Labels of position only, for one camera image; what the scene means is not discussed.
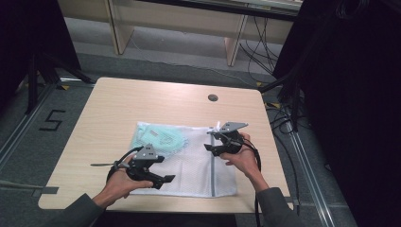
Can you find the person's dark lap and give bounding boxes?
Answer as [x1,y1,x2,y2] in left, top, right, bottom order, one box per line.
[95,211,238,227]

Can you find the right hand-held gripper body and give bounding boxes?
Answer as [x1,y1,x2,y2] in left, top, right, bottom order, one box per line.
[207,121,250,155]

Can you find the person's left hand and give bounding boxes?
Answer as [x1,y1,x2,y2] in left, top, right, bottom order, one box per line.
[96,155,154,207]

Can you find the thin white floor cable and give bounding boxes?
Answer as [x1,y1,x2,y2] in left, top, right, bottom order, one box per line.
[129,37,254,87]

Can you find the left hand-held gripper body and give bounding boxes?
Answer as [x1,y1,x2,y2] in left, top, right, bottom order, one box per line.
[127,143,166,183]

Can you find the white mesh laundry bag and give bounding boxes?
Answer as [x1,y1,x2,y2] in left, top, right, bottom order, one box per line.
[130,121,238,199]

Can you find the mint green garment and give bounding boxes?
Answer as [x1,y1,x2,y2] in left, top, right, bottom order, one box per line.
[131,123,189,159]

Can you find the grey tape strip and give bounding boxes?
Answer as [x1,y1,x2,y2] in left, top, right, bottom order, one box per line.
[31,186,60,199]

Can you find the black cables beside table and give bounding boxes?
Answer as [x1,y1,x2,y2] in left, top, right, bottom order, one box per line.
[264,102,301,216]

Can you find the beige floor cable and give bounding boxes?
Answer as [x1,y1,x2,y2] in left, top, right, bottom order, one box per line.
[0,179,44,191]

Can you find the black curtain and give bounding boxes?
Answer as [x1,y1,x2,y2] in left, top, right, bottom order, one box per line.
[272,0,401,227]
[0,0,81,107]

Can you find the light wooden shelf unit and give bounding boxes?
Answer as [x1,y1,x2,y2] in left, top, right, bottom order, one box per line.
[57,0,304,67]

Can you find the bundle of black floor cables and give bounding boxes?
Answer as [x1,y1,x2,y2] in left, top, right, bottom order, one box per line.
[238,15,280,77]

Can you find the person's right hand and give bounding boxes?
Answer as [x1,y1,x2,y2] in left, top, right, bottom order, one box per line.
[219,132,261,178]

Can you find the metal floor rail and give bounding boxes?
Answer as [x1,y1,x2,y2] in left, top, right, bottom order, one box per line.
[0,84,59,169]
[285,121,336,227]

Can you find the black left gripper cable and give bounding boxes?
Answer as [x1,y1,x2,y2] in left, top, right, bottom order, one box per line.
[106,147,140,183]

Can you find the black metal stand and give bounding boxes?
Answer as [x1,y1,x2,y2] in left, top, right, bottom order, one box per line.
[258,74,305,132]
[25,51,96,115]

